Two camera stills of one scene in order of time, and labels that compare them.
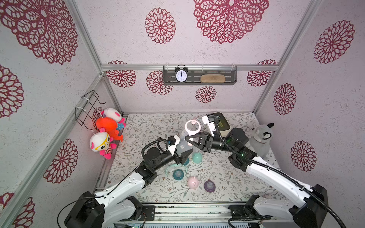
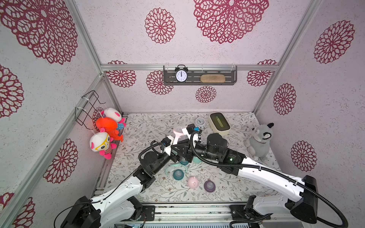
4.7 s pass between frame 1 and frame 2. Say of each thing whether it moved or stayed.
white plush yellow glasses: stayed
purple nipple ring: stayed
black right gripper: moved
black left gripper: stayed
